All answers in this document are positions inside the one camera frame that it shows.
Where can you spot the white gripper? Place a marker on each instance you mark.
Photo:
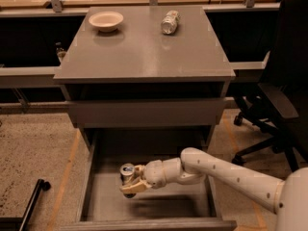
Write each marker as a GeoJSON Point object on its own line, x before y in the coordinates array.
{"type": "Point", "coordinates": [155, 173]}

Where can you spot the silver blue redbull can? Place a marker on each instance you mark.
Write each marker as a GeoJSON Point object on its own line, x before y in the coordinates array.
{"type": "Point", "coordinates": [127, 174]}

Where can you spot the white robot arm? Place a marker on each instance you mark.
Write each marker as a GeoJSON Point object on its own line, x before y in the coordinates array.
{"type": "Point", "coordinates": [288, 198]}

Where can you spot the open grey middle drawer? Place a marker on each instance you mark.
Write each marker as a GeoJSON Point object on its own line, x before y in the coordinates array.
{"type": "Point", "coordinates": [175, 207]}

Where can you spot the closed grey top drawer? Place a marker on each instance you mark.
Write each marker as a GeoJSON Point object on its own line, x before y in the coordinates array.
{"type": "Point", "coordinates": [146, 113]}

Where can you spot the grey drawer cabinet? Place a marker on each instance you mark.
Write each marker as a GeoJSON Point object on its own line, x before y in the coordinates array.
{"type": "Point", "coordinates": [138, 62]}

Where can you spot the lying silver can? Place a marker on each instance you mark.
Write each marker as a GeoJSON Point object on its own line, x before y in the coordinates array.
{"type": "Point", "coordinates": [170, 22]}

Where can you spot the black wheeled stand base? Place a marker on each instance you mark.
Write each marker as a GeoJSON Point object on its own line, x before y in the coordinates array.
{"type": "Point", "coordinates": [21, 224]}

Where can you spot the black office chair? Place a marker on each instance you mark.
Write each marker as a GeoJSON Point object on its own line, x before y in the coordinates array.
{"type": "Point", "coordinates": [278, 104]}

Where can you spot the white paper bowl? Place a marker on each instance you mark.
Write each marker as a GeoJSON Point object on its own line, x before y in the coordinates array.
{"type": "Point", "coordinates": [106, 21]}

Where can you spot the grey metal frame rail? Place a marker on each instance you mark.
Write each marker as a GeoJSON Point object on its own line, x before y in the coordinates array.
{"type": "Point", "coordinates": [27, 77]}

